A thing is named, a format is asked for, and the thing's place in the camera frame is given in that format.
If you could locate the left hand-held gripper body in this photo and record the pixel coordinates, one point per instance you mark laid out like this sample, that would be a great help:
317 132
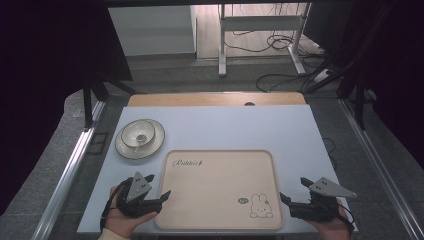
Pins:
137 190

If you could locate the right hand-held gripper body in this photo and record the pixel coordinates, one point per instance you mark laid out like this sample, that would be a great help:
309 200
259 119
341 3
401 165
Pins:
321 206

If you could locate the person's right hand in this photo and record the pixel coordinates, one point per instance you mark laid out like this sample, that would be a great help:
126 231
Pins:
331 230

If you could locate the person's left hand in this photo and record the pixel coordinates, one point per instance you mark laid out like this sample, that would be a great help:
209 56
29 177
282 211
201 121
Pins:
121 223

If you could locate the white ceramic bowl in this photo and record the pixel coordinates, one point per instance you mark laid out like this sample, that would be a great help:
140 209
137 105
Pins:
156 141

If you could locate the white ceramic spoon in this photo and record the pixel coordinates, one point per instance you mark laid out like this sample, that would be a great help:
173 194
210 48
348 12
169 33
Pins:
141 137

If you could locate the white dark-rimmed bowl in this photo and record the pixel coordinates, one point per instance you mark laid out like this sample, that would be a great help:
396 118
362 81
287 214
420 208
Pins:
130 133

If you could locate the beige rabbit-print tray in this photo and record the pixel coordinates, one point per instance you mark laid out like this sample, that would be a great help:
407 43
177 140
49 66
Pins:
213 190

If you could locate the wooden desk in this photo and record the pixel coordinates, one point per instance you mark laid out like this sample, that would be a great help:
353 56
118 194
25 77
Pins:
200 99

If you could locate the black metal stand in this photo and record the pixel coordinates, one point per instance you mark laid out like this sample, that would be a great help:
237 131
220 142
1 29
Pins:
87 103
359 103

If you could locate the white power strip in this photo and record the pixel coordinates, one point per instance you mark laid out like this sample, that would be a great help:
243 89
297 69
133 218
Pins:
322 75

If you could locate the dark curtain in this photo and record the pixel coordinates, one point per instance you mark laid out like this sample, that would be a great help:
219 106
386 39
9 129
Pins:
40 66
396 66

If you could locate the white panel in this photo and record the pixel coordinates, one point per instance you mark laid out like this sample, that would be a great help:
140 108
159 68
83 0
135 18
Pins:
151 30

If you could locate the aluminium rail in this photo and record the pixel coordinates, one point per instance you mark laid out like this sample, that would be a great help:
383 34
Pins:
66 176
383 173

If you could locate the white metal desk frame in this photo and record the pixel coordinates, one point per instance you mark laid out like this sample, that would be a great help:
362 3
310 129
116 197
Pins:
260 22

